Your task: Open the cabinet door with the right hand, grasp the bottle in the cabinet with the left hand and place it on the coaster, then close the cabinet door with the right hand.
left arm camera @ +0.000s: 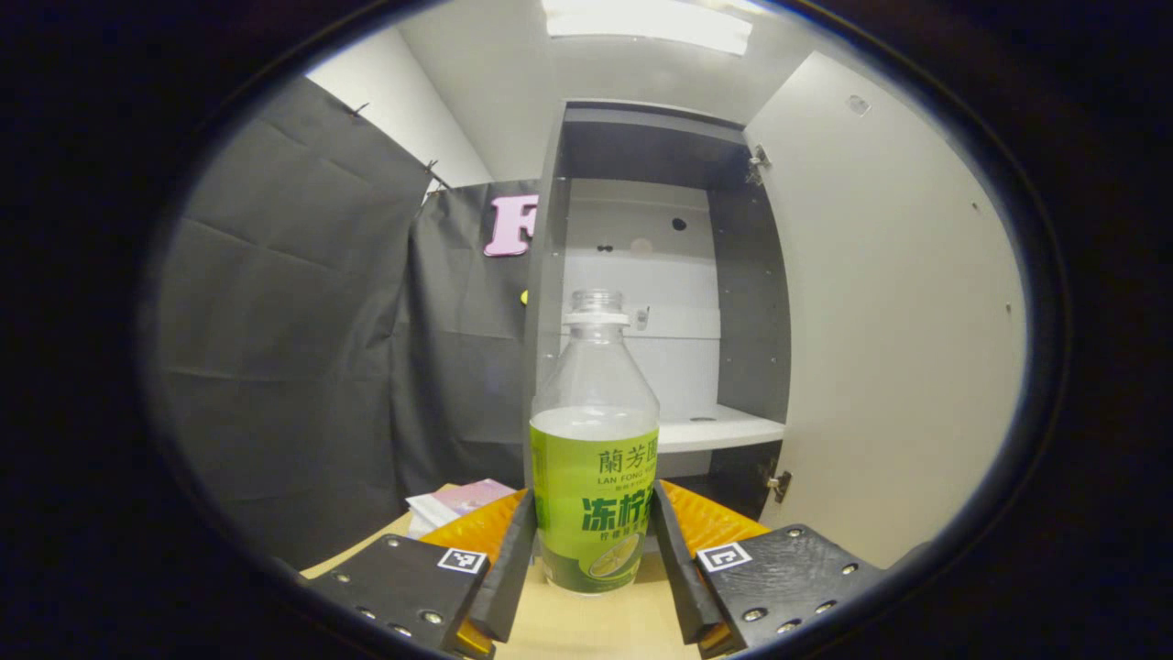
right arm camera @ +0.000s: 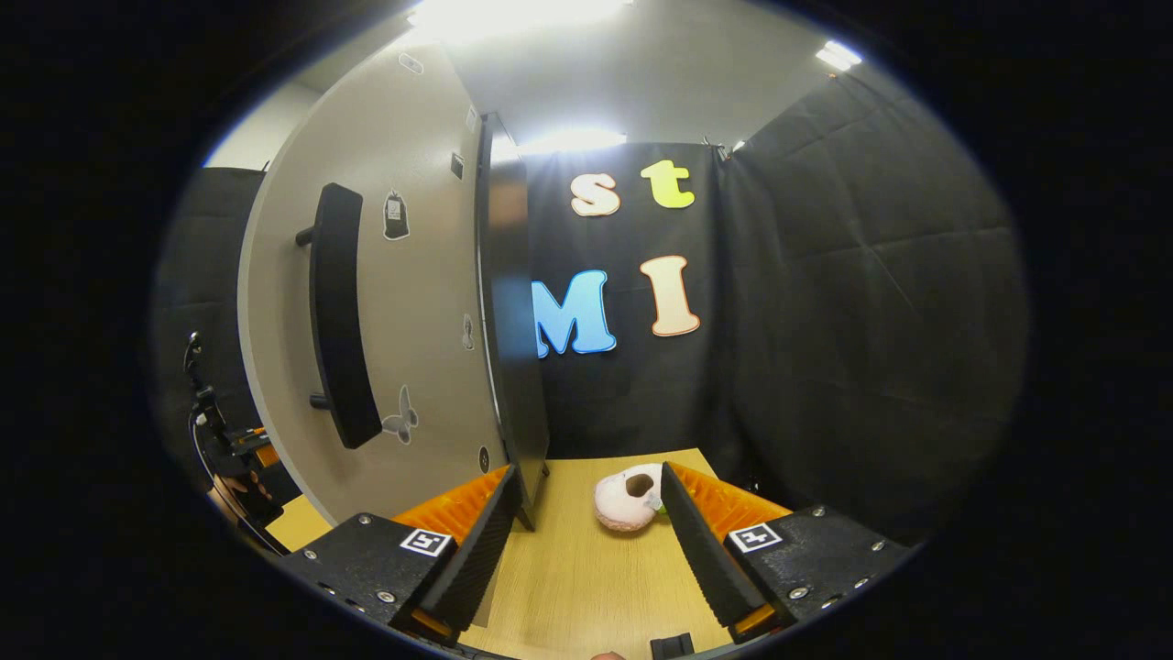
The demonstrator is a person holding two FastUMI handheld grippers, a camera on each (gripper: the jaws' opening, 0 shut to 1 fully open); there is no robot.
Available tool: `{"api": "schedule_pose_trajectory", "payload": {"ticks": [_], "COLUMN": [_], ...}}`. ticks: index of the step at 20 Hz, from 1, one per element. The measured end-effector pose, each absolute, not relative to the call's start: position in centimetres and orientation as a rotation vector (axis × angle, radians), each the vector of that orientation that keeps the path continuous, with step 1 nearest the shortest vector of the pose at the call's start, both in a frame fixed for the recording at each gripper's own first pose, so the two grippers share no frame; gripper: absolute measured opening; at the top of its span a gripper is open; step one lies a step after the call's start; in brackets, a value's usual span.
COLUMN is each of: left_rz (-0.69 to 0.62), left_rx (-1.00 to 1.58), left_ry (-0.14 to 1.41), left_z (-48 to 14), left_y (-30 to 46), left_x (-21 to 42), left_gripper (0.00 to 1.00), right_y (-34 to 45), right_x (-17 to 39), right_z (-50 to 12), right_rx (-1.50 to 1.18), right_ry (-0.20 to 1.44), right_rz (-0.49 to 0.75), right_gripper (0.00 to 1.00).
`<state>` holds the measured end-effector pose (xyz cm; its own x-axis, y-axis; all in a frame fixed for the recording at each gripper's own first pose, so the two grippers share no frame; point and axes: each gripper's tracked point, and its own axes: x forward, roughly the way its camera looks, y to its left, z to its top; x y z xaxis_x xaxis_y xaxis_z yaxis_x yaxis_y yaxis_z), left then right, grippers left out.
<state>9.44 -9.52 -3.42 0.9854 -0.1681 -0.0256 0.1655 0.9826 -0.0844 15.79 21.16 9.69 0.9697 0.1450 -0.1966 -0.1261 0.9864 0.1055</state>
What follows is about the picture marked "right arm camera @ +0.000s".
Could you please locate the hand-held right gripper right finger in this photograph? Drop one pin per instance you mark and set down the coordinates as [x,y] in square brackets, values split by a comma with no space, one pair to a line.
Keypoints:
[701,559]

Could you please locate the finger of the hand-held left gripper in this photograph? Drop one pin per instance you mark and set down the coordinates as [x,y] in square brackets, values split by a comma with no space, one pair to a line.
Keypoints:
[266,454]

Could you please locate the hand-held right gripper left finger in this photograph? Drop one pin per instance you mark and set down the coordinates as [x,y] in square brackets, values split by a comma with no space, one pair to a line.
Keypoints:
[481,559]

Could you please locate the grey cabinet door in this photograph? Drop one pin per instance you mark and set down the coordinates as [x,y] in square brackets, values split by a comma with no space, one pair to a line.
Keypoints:
[431,302]

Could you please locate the pink plush slipper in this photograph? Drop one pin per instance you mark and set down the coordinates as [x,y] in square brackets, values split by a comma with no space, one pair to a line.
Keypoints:
[619,509]

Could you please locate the black backdrop cloth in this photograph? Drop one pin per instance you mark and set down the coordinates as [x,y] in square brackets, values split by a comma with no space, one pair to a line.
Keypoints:
[871,321]

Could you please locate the ceiling light panel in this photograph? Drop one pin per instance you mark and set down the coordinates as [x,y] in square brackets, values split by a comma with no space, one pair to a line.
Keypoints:
[573,141]
[838,55]
[513,18]

